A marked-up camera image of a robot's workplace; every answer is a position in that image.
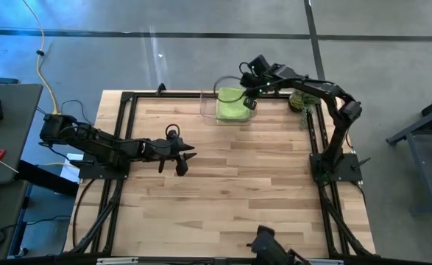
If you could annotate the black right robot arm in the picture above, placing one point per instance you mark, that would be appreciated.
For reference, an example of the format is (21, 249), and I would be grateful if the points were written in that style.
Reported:
(329, 95)

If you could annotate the potted succulent plant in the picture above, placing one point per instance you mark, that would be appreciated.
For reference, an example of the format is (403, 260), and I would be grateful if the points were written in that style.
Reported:
(298, 105)

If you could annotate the grey desk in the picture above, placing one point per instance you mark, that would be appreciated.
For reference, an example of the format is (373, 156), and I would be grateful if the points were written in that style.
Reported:
(9, 129)

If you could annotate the white paper sheet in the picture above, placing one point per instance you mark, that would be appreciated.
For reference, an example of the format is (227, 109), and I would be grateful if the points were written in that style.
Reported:
(68, 173)

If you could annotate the black bulky object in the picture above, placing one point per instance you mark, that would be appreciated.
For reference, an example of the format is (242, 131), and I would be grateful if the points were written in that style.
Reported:
(269, 246)

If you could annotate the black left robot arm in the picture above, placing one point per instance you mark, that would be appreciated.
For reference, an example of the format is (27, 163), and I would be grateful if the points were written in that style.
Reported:
(98, 143)

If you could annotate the green microfiber towel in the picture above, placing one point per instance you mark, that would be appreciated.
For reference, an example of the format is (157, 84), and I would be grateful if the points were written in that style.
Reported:
(232, 108)

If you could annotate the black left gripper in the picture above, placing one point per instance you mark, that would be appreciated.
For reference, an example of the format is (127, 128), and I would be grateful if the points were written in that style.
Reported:
(158, 149)

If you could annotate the grey metal trestle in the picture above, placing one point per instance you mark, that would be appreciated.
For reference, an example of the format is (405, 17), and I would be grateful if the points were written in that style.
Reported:
(418, 132)

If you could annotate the white aluminium extrusion bar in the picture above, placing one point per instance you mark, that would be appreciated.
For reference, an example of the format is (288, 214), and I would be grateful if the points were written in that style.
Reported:
(326, 261)
(117, 261)

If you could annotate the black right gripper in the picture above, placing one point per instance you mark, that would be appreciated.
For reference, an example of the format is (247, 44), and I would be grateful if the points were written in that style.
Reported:
(271, 79)

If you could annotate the clear plastic bin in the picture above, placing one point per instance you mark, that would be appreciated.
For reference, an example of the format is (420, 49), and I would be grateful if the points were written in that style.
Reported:
(206, 110)

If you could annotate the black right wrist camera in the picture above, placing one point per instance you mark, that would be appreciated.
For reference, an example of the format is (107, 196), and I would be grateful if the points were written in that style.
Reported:
(247, 80)

